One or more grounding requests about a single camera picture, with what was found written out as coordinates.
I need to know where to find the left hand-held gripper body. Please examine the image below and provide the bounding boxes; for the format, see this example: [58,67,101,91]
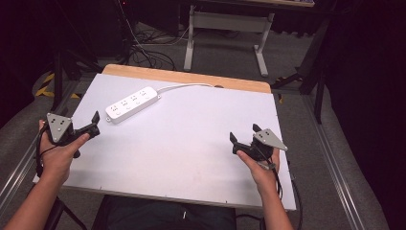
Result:
[46,112,102,159]

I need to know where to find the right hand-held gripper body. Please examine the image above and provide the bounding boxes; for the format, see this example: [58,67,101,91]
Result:
[232,127,288,163]

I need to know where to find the person's right hand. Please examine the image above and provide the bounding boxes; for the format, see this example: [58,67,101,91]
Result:
[236,148,282,192]

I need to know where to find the person's left hand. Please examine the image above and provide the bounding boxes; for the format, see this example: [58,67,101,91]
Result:
[38,119,91,185]

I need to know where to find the yellow black floor tape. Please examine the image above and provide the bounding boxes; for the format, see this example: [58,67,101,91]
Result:
[34,72,81,100]

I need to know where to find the white power strip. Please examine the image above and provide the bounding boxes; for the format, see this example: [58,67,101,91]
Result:
[104,85,162,126]

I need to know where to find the black metal stand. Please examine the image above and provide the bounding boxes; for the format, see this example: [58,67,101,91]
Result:
[270,12,331,125]
[47,0,104,113]

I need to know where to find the white table cover sheet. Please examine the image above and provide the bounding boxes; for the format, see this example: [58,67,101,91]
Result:
[33,73,297,212]

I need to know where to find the black tripod legs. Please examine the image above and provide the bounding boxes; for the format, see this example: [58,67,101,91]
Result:
[42,195,89,230]

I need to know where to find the person's dark trousers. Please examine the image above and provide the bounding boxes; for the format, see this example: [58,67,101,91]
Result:
[91,195,237,230]

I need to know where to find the wooden desk top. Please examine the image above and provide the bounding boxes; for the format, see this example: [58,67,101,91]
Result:
[191,0,316,9]

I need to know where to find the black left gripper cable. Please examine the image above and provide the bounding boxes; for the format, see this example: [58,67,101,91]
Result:
[34,126,50,179]

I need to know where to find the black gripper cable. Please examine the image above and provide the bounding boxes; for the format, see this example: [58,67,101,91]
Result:
[270,158,304,230]
[34,126,50,179]

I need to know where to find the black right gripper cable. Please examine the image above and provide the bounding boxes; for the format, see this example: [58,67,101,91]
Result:
[270,158,304,230]

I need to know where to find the aluminium floor rail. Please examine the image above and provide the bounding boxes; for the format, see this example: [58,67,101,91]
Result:
[0,80,82,209]
[301,94,363,230]

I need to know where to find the white power strip cable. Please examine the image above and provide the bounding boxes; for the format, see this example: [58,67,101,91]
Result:
[156,82,215,95]

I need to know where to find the black floor cables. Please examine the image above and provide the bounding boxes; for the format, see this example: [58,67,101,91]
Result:
[118,0,192,72]

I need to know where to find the white metal desk frame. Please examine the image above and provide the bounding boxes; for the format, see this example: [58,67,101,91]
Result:
[183,4,276,79]

